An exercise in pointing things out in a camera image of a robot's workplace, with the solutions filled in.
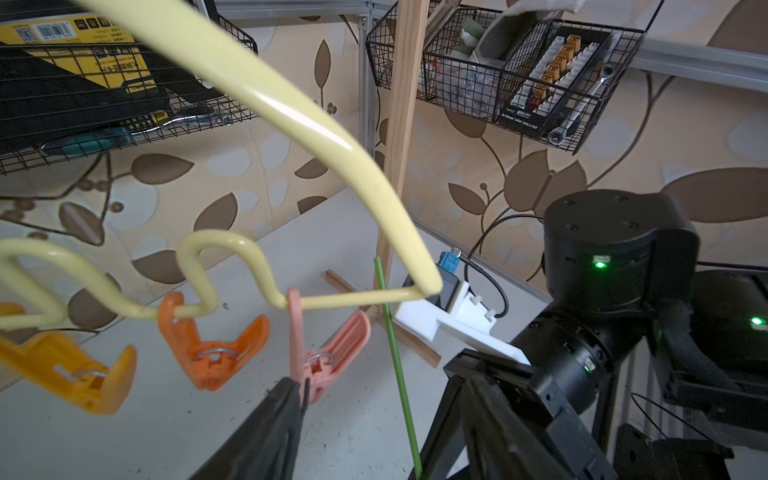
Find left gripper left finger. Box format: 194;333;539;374
192;377;309;479

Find yellow clip hanger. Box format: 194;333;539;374
1;1;441;331

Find connector box in basket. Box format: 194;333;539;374
497;33;620;146

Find white artificial tulip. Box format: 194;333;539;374
373;256;425;480

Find pink end clothespin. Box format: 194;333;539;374
287;288;371;408

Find black yellow box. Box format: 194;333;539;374
0;0;223;151

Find white folded cloth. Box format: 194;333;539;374
474;0;586;62

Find wooden clothes rack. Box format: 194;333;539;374
363;1;441;368

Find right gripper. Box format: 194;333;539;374
409;349;618;479

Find black wire basket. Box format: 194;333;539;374
364;0;666;156
0;0;259;176

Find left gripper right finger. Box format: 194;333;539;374
461;376;572;479

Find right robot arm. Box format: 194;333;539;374
413;190;767;479

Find yellow orange clothespin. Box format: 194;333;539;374
1;330;138;415

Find right black wire basket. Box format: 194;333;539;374
364;0;666;156

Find back black wire basket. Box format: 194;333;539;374
0;0;259;176

